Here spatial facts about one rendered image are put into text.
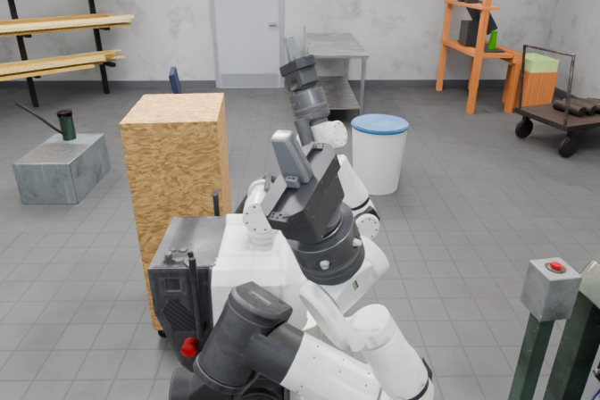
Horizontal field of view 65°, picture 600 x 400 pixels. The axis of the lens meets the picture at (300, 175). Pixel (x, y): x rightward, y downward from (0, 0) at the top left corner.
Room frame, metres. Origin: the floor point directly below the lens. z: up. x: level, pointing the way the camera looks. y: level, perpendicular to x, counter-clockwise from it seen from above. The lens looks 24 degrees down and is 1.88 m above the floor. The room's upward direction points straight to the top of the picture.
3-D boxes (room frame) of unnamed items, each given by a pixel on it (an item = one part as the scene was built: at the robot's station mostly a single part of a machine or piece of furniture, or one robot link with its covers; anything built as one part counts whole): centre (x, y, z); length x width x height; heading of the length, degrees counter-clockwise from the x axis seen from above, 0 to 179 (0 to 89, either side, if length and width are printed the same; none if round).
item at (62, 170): (3.95, 2.22, 0.38); 0.77 x 0.61 x 0.77; 0
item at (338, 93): (6.64, -0.44, 0.50); 1.99 x 0.74 x 1.00; 1
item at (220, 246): (0.82, 0.14, 1.23); 0.34 x 0.30 x 0.36; 1
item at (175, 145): (2.21, 0.60, 0.63); 0.50 x 0.42 x 1.25; 5
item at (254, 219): (0.81, 0.08, 1.44); 0.10 x 0.07 x 0.09; 1
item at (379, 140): (3.95, -0.70, 0.31); 0.50 x 0.50 x 0.62
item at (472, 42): (6.95, -2.84, 0.90); 1.43 x 1.24 x 1.80; 1
